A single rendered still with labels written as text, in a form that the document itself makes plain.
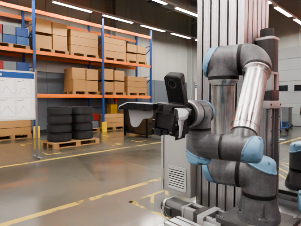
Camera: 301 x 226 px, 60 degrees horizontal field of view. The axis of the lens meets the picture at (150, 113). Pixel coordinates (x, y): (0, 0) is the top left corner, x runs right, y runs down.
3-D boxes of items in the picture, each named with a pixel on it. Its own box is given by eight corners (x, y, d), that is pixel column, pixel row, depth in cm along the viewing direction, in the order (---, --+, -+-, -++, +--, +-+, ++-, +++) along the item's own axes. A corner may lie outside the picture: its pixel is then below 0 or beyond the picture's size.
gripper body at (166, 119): (175, 141, 60) (195, 134, 70) (180, 104, 59) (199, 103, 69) (148, 134, 64) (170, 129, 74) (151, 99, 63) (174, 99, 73)
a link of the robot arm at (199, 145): (217, 168, 73) (217, 130, 73) (181, 163, 79) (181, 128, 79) (225, 162, 80) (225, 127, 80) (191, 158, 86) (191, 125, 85)
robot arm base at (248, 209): (229, 216, 97) (230, 190, 97) (248, 206, 108) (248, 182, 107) (270, 231, 86) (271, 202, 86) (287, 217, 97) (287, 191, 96)
